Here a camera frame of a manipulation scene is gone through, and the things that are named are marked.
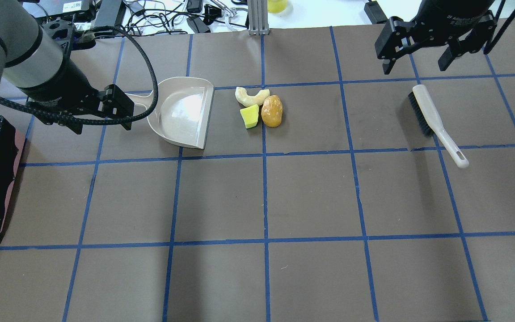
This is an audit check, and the orange potato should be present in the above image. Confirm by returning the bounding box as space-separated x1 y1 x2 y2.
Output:
260 94 283 127

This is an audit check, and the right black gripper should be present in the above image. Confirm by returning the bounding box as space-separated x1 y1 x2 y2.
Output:
375 0 495 75

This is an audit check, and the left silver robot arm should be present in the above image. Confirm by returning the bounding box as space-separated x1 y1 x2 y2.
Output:
0 0 137 134

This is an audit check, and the beige hand brush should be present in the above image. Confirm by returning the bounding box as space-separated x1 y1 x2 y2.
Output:
407 85 469 169

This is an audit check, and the yellow-green sponge chunk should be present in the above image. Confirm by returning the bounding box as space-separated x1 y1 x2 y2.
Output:
240 104 260 130

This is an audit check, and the black power adapter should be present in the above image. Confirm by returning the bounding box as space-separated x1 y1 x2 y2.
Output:
363 0 388 25

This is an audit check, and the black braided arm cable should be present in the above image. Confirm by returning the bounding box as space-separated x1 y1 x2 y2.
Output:
0 25 159 126

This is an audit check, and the beige plastic dustpan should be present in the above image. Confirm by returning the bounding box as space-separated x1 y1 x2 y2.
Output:
147 76 215 149

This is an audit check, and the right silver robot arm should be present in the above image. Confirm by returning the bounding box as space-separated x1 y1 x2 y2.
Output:
375 0 515 75

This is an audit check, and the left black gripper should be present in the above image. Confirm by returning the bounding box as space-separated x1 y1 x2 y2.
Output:
27 84 135 131

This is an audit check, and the aluminium frame post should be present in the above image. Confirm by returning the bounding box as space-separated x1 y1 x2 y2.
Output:
247 0 270 35

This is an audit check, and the pale curved peel piece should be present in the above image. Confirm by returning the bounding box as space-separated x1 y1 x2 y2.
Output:
235 86 270 107

